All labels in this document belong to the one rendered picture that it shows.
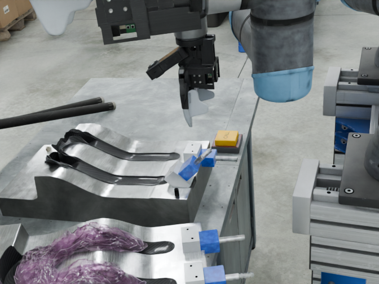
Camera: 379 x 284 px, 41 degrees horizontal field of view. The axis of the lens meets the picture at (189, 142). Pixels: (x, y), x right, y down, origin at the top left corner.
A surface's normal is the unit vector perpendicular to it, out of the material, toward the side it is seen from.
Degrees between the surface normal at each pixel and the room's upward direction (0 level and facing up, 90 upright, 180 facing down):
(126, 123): 0
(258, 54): 90
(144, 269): 20
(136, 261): 26
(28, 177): 0
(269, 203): 0
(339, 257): 90
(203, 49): 90
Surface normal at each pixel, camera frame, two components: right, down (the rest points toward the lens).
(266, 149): -0.10, -0.86
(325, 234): -0.33, 0.50
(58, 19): 0.32, 0.33
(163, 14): 0.10, 0.36
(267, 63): -0.58, 0.46
